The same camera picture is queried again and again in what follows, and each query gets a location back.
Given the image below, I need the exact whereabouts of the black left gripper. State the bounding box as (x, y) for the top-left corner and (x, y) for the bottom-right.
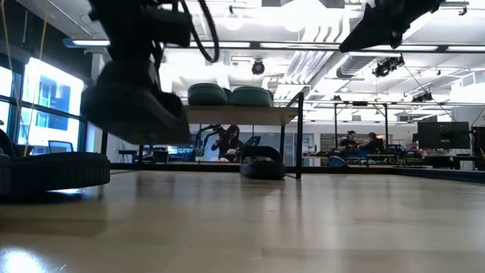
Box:
(89, 0), (192, 74)

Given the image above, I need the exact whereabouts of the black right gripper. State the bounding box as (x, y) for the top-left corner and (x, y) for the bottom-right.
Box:
(339, 0), (444, 53)

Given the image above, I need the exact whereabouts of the person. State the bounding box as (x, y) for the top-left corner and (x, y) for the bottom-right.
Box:
(339, 130), (359, 151)
(211, 124), (244, 163)
(359, 132), (386, 152)

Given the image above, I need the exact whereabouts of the small background screen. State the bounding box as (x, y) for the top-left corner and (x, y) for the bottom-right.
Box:
(48, 140), (74, 155)

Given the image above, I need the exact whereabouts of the black computer monitor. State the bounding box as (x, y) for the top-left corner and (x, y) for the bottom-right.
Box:
(418, 121), (471, 149)

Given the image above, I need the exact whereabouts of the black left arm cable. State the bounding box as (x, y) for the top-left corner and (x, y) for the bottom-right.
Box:
(180, 0), (221, 64)

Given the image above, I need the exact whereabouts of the thin yellow cable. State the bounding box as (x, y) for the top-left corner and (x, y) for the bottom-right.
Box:
(23, 11), (49, 157)

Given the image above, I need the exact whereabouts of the black background stand frame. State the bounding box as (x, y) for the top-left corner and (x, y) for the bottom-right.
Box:
(333, 101), (390, 152)

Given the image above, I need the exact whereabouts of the wooden shelf with black frame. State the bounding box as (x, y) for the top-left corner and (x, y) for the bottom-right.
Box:
(100, 92), (305, 180)

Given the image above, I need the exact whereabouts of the black metal rig frame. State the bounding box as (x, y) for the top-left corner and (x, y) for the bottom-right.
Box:
(109, 162), (485, 185)

